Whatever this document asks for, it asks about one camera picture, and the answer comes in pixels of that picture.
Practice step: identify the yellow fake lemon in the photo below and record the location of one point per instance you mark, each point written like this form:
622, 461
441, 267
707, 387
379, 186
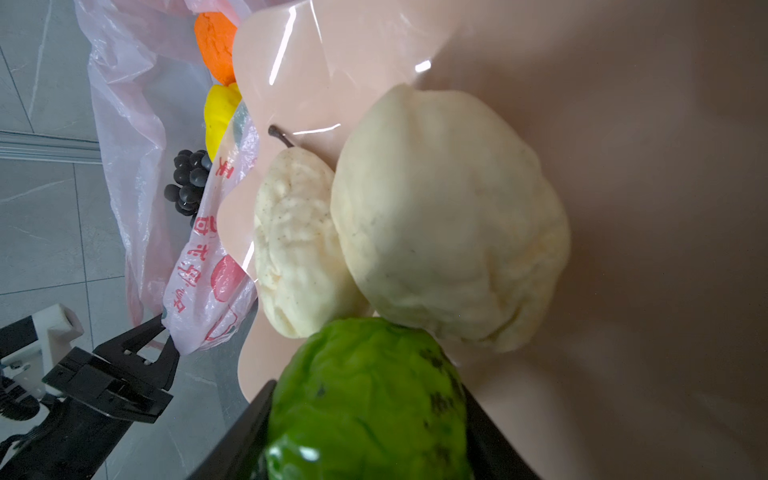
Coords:
219, 109

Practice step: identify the black fake grapes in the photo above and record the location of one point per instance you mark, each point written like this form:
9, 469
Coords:
190, 175

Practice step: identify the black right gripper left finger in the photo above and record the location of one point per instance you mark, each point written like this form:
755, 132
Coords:
240, 455

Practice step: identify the pink plastic bag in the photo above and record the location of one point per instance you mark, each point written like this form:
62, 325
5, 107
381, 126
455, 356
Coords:
148, 85

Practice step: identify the pink scalloped plastic bowl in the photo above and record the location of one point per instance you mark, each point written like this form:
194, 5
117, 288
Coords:
649, 119

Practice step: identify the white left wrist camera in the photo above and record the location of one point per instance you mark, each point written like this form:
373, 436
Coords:
32, 346

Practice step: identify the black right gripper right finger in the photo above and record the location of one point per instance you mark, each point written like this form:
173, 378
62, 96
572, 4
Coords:
490, 454

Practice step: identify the orange fake orange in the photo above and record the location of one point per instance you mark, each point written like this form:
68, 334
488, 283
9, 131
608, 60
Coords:
215, 35

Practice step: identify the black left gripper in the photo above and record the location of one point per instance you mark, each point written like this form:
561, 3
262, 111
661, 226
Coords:
126, 381

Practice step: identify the green fake fruit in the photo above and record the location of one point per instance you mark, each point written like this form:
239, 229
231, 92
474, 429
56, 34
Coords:
364, 398

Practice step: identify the beige fake potato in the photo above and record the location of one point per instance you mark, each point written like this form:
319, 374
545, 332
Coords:
446, 220

